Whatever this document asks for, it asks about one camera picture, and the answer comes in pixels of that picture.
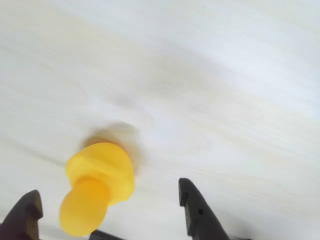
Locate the yellow rubber duck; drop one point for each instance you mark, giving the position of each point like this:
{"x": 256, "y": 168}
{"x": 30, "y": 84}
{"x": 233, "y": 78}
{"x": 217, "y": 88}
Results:
{"x": 100, "y": 170}

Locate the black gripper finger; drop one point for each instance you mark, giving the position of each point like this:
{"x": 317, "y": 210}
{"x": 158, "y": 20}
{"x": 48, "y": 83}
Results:
{"x": 22, "y": 217}
{"x": 202, "y": 217}

